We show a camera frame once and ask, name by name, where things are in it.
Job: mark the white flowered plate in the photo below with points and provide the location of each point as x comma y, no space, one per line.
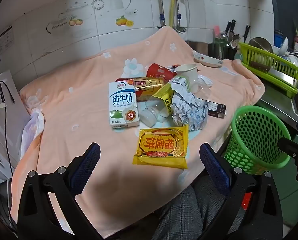
206,61

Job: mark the pink brush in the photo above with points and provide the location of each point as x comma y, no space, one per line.
216,31

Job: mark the yellow snack packet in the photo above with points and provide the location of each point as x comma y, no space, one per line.
161,145

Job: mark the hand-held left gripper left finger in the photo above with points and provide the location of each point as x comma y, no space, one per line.
86,165

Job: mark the dark green utensil holder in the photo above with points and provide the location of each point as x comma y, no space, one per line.
224,50

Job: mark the clear plastic wrapper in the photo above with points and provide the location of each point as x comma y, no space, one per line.
205,82

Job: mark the clear plastic bottle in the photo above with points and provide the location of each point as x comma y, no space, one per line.
151,116

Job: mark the green dish rack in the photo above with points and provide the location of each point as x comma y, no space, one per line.
276,66

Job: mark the person's plaid trouser leg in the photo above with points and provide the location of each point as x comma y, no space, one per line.
184,215

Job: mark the white appliance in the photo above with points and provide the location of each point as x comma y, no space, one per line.
4,135

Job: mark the peach flowered blanket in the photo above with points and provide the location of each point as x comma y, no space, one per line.
76,100

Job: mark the gold tea bottle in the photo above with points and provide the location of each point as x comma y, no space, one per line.
149,83

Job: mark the wall label sticker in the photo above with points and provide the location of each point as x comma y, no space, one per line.
0,43

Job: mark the clear plastic tube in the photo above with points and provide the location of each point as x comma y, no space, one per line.
187,7

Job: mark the white bowl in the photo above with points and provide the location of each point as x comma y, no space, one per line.
284,46

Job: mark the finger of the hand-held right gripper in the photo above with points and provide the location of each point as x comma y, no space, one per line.
289,146

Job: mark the white paper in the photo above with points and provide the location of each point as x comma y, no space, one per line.
186,107

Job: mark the black cardboard box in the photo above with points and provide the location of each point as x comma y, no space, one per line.
215,108

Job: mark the green plastic basket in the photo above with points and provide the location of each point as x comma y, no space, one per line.
254,135

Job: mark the metal bowl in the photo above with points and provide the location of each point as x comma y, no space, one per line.
260,43

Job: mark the white paper cup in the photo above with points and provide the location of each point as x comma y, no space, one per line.
189,76

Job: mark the blue container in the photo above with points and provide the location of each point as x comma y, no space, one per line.
278,38

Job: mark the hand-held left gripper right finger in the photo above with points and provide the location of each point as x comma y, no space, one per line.
214,170

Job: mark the white milk carton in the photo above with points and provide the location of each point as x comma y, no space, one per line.
121,102

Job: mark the red paper cup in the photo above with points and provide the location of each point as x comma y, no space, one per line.
159,71

